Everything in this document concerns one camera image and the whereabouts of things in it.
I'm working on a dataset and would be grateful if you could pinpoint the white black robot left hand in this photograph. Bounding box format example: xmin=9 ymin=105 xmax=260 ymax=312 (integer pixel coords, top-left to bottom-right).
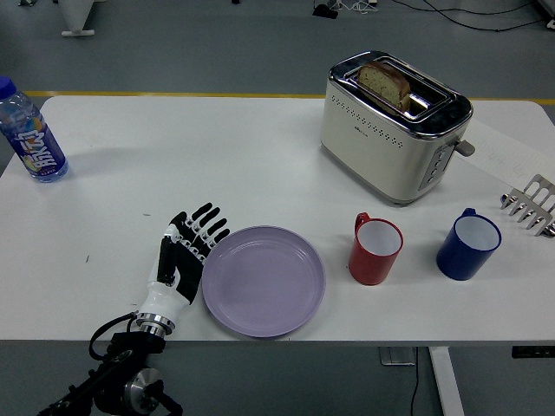
xmin=137 ymin=201 xmax=232 ymax=324

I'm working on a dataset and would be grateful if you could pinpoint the lilac round plate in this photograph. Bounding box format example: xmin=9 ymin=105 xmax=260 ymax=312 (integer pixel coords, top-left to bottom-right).
xmin=201 ymin=224 xmax=327 ymax=339

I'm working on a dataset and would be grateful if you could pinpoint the red mug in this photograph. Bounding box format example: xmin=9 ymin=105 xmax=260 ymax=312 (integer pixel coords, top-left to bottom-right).
xmin=348 ymin=211 xmax=405 ymax=286

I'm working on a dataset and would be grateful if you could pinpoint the blue labelled drink bottle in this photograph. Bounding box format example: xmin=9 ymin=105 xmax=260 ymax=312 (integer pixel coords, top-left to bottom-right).
xmin=0 ymin=75 xmax=69 ymax=184

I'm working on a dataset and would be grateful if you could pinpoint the cream chrome toaster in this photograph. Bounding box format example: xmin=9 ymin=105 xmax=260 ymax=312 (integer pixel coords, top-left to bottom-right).
xmin=319 ymin=50 xmax=476 ymax=206

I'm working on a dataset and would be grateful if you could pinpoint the white stand base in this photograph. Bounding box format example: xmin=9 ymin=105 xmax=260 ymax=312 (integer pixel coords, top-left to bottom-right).
xmin=60 ymin=0 xmax=97 ymax=37

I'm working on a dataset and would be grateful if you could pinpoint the bread slice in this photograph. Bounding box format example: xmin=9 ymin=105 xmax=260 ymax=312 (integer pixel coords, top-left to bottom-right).
xmin=356 ymin=60 xmax=412 ymax=111

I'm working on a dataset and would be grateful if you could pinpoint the blue mug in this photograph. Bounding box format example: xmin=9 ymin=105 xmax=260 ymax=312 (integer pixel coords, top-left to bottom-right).
xmin=435 ymin=207 xmax=503 ymax=282

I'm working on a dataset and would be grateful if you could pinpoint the white table leg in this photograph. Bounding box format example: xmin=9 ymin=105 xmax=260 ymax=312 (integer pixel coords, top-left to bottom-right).
xmin=428 ymin=346 xmax=467 ymax=416

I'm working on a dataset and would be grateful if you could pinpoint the black floor device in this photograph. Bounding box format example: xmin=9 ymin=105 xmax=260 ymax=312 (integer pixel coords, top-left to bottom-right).
xmin=312 ymin=3 xmax=340 ymax=20

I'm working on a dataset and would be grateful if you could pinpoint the white paper sheet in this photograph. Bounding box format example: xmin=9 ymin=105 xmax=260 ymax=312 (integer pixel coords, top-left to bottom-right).
xmin=453 ymin=118 xmax=555 ymax=185

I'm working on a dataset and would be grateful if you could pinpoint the silver metal toast rack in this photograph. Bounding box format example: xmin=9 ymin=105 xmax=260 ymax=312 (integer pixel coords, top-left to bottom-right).
xmin=499 ymin=173 xmax=555 ymax=237

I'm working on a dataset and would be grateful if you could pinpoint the black table control panel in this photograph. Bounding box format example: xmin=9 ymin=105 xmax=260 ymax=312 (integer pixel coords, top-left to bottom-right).
xmin=511 ymin=345 xmax=555 ymax=360

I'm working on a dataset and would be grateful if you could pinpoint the grey under-table bracket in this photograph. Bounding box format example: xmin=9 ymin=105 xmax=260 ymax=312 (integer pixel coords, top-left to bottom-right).
xmin=380 ymin=346 xmax=418 ymax=367

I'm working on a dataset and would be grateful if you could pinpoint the thin black hanging cable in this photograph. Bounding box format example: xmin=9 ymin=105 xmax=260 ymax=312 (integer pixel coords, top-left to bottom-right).
xmin=408 ymin=366 xmax=421 ymax=416

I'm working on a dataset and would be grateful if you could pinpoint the white floor cable bundle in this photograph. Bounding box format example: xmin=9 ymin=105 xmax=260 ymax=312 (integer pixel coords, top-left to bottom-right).
xmin=336 ymin=0 xmax=379 ymax=13

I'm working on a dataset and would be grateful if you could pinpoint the long black floor cable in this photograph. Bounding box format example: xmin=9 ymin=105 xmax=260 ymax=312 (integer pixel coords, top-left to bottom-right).
xmin=389 ymin=0 xmax=555 ymax=32

